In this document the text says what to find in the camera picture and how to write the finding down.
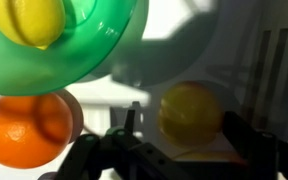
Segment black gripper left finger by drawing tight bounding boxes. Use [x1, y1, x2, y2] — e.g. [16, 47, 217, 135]
[52, 125, 198, 180]

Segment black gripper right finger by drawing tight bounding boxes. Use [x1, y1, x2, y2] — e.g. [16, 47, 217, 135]
[222, 111, 288, 180]

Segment yellow ball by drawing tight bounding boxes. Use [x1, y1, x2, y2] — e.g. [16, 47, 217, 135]
[158, 81, 224, 146]

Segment green plastic bowl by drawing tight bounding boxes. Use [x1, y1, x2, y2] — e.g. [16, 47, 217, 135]
[0, 0, 148, 96]

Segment orange fruit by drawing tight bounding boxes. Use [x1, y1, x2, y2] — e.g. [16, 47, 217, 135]
[0, 93, 73, 169]

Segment wooden tray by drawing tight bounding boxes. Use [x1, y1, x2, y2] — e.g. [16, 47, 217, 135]
[206, 0, 288, 140]

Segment yellow lemon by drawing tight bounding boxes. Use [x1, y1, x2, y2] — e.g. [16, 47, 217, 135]
[0, 0, 66, 50]

